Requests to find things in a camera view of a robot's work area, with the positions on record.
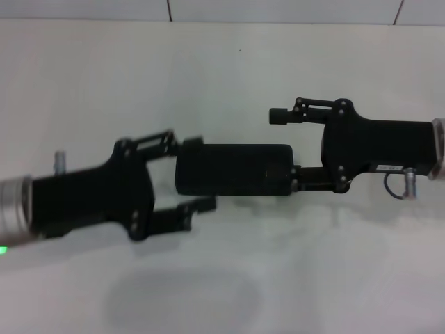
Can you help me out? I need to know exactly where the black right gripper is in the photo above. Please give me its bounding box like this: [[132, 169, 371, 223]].
[[268, 97, 436, 195]]

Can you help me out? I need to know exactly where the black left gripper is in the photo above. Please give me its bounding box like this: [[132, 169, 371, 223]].
[[30, 138, 219, 244]]

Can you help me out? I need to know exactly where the black glasses case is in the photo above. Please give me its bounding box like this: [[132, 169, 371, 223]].
[[175, 143, 295, 198]]

